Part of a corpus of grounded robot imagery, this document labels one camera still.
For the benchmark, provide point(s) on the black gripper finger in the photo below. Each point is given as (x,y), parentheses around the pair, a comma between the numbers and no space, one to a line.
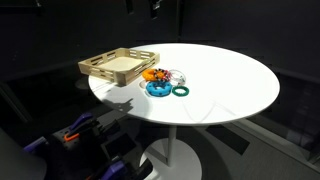
(155,9)
(129,6)

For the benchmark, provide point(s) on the wooden slatted crate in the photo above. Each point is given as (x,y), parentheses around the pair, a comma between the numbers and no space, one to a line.
(125,63)

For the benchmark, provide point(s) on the orange clip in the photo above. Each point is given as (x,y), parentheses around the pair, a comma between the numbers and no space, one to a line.
(70,137)

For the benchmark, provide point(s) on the black equipment stand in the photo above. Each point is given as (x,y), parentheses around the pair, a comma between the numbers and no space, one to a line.
(100,146)

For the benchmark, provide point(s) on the purple clamp with silver tip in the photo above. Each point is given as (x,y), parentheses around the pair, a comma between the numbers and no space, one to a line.
(115,168)

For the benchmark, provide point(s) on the purple bar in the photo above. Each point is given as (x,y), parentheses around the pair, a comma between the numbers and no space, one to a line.
(34,145)

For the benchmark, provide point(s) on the white rounded object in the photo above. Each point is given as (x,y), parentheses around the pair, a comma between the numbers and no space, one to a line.
(16,160)

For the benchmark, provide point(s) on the white table pedestal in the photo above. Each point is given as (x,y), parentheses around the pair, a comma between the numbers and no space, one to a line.
(171,146)

